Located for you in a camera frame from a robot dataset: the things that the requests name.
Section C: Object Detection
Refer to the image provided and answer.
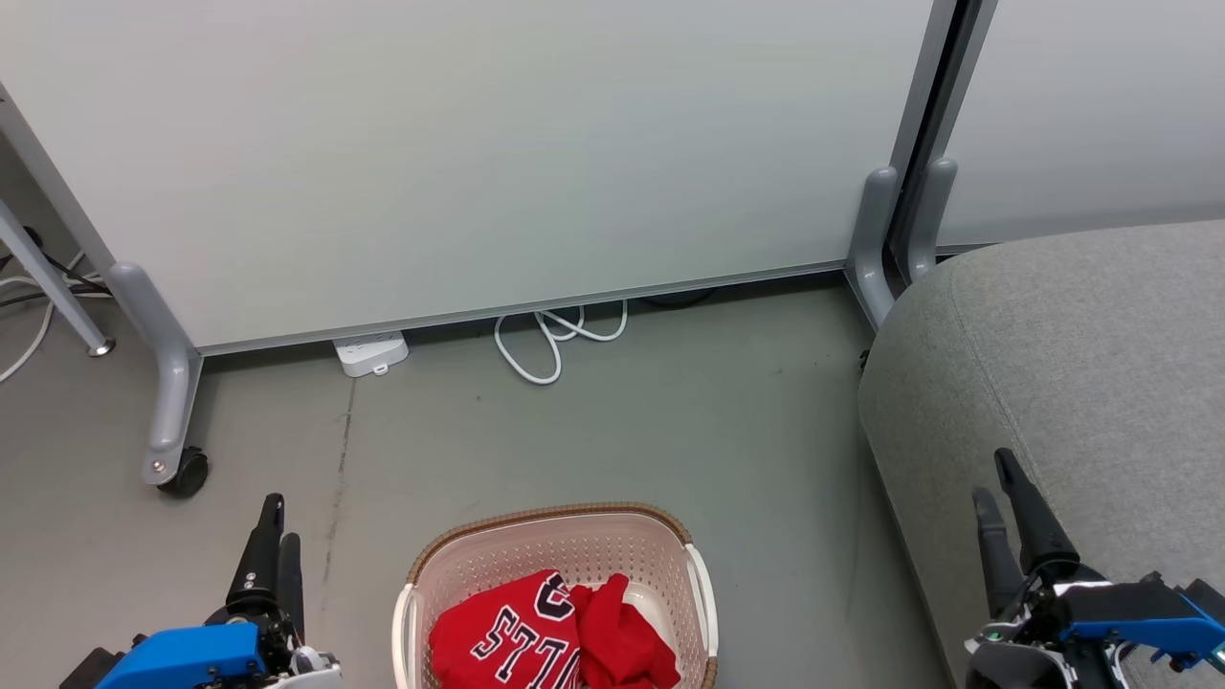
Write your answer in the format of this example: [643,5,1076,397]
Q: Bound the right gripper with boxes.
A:
[972,448,1225,689]

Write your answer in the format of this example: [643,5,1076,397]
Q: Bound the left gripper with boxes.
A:
[59,493,306,689]

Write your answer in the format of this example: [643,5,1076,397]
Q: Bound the red lettered jersey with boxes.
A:
[428,569,682,689]

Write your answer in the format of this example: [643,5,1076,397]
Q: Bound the black caster wheel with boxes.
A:
[158,448,210,499]

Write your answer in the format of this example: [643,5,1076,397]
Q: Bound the grey upholstered ottoman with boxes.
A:
[857,220,1225,689]

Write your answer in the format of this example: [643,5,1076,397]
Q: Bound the grey partition foot with caster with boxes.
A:
[107,263,204,487]

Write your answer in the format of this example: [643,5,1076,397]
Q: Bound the white power strip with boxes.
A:
[333,330,411,378]

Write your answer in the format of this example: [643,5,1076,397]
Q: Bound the beige perforated laundry basket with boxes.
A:
[390,502,720,689]

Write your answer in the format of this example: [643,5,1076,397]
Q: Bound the grey metal table leg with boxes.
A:
[0,201,116,357]

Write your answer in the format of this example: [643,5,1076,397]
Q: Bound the narrow white partition panel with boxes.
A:
[933,0,1225,252]

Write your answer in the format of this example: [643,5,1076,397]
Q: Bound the large white partition panel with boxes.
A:
[0,0,958,357]

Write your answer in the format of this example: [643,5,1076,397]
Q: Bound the thin white floor cable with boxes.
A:
[0,251,111,384]

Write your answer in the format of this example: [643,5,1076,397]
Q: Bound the looped white power cable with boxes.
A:
[494,300,630,386]

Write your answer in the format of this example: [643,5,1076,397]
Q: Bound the black floor cables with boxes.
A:
[0,227,106,309]

